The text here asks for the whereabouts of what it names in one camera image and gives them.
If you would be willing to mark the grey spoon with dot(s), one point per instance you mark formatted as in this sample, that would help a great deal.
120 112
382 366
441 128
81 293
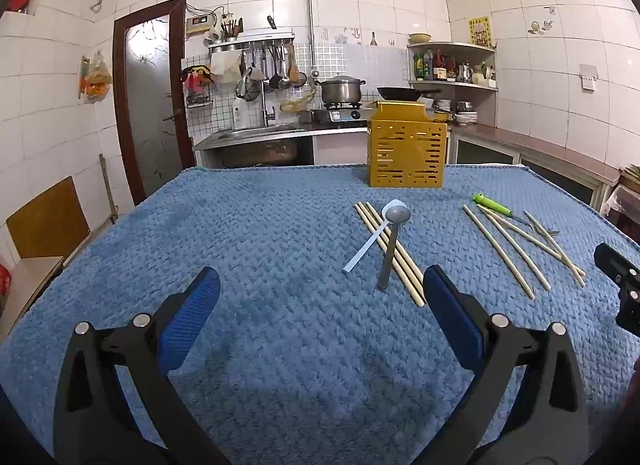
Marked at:
397 215

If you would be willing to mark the red and yellow gloves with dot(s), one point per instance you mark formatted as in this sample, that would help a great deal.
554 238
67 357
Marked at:
197 76

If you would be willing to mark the white corner shelf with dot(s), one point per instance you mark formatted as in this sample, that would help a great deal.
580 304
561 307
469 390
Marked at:
465 47

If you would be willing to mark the vertical wall pipe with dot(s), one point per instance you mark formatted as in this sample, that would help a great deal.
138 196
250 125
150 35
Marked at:
310 10

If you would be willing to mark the hanging plastic bag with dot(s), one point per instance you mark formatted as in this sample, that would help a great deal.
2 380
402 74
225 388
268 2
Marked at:
97 80

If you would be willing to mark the stack of white bowls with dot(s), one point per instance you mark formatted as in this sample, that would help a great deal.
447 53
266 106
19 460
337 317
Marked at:
465 118

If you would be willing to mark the steel faucet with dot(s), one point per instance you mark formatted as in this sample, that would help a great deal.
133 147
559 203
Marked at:
268 110

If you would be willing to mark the white detergent bottle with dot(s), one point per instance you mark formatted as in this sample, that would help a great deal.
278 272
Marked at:
238 115

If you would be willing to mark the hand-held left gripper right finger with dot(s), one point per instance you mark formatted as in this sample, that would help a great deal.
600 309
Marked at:
450 315

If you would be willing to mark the yellow plastic utensil holder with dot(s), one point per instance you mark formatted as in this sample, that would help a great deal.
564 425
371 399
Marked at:
405 155

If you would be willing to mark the green bottle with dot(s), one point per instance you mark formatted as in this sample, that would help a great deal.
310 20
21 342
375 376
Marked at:
419 67

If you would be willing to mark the blue knitted blanket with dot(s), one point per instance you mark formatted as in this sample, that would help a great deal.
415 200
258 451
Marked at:
250 245

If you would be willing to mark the wall stickers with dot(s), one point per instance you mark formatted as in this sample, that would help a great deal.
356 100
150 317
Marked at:
540 27

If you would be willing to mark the cream bowl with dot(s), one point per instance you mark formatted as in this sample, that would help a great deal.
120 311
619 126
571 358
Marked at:
420 38

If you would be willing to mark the wooden stick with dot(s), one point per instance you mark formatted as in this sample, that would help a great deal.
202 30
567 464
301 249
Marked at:
107 190

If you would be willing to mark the white hanging cloth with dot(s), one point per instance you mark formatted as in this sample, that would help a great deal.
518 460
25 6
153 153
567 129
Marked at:
226 67

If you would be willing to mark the cup of chopsticks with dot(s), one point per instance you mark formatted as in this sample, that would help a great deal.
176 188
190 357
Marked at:
231 31

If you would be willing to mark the metal wall utensil rack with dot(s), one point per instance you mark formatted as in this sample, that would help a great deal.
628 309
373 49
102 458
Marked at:
250 41

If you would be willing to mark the brown framed glass door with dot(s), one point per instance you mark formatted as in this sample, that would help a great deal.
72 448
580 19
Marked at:
150 110

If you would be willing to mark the wooden board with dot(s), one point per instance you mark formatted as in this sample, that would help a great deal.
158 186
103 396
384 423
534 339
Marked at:
47 220

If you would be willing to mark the steel cooking pot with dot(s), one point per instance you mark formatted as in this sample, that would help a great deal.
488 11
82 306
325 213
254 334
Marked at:
340 90

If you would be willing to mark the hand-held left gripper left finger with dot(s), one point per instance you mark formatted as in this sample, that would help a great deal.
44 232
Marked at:
192 315

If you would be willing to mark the yellow wall poster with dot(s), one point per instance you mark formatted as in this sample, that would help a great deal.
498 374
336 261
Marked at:
480 31

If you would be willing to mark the wooden spatula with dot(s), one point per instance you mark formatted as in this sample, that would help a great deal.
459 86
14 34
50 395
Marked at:
296 72

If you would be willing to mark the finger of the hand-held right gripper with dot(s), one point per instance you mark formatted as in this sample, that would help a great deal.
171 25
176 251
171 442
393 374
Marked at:
631 312
615 261

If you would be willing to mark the light wooden stool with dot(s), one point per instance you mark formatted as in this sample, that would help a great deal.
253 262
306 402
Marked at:
30 290

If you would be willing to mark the pale blue spoon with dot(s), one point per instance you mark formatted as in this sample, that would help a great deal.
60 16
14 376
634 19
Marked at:
362 250

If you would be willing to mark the brown kitchen countertop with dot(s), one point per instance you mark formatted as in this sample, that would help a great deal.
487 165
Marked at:
540 150

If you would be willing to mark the gas stove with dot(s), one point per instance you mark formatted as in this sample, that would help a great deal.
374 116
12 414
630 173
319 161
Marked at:
340 115

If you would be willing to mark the glass door base cabinet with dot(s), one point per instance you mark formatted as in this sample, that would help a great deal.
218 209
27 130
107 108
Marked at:
500 151

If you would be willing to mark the steel sink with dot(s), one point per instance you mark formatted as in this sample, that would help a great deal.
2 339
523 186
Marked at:
260 132

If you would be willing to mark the black wok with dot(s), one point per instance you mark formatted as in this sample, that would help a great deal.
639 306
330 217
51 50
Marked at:
400 93

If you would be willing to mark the white wall socket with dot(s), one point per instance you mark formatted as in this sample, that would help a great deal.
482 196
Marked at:
588 77

